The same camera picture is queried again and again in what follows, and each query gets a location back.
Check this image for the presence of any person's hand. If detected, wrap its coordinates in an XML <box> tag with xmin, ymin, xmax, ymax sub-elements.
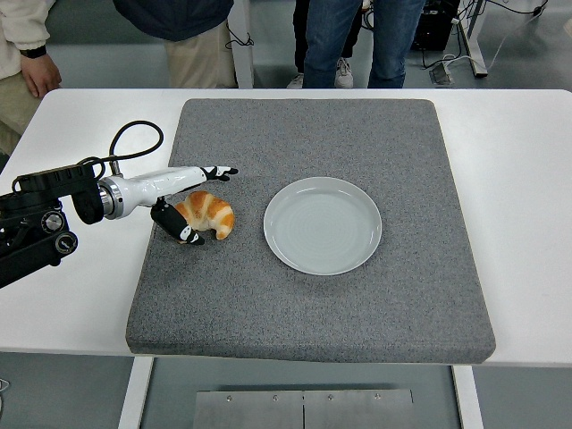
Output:
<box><xmin>21</xmin><ymin>53</ymin><xmax>63</xmax><ymax>98</ymax></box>

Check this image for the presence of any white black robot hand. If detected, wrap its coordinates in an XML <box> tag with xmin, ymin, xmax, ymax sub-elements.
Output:
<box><xmin>116</xmin><ymin>164</ymin><xmax>240</xmax><ymax>246</ymax></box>

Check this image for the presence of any golden brown croissant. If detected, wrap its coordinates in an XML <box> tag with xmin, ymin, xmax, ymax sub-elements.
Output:
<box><xmin>172</xmin><ymin>190</ymin><xmax>236</xmax><ymax>242</ymax></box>

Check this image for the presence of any pale grey round plate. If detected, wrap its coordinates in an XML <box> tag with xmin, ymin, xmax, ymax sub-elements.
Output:
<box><xmin>263</xmin><ymin>176</ymin><xmax>383</xmax><ymax>276</ymax></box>

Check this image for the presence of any grey metal plate with screws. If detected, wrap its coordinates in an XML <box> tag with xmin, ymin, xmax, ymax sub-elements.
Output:
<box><xmin>192</xmin><ymin>388</ymin><xmax>416</xmax><ymax>429</ymax></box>

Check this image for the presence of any person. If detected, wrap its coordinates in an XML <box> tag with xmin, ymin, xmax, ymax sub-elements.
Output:
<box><xmin>111</xmin><ymin>0</ymin><xmax>239</xmax><ymax>89</ymax></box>
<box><xmin>302</xmin><ymin>0</ymin><xmax>428</xmax><ymax>89</ymax></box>
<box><xmin>285</xmin><ymin>0</ymin><xmax>372</xmax><ymax>89</ymax></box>
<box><xmin>0</xmin><ymin>0</ymin><xmax>63</xmax><ymax>156</ymax></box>

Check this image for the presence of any grey speckled mat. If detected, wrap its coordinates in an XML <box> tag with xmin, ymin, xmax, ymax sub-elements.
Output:
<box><xmin>123</xmin><ymin>97</ymin><xmax>497</xmax><ymax>364</ymax></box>

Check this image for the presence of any white table leg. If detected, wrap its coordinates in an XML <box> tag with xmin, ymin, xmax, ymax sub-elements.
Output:
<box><xmin>450</xmin><ymin>365</ymin><xmax>484</xmax><ymax>429</ymax></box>
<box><xmin>116</xmin><ymin>357</ymin><xmax>156</xmax><ymax>429</ymax></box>

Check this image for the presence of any grey floor adapter box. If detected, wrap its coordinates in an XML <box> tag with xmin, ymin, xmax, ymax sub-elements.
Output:
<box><xmin>429</xmin><ymin>62</ymin><xmax>455</xmax><ymax>84</ymax></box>

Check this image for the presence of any black computer box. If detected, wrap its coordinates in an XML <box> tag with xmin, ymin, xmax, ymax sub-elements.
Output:
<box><xmin>410</xmin><ymin>0</ymin><xmax>461</xmax><ymax>51</ymax></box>

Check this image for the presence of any black hanging cable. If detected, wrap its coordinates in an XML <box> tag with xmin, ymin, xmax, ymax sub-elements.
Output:
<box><xmin>225</xmin><ymin>21</ymin><xmax>255</xmax><ymax>48</ymax></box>

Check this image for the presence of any white desk frame leg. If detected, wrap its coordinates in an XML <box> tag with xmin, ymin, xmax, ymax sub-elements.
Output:
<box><xmin>458</xmin><ymin>0</ymin><xmax>488</xmax><ymax>78</ymax></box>

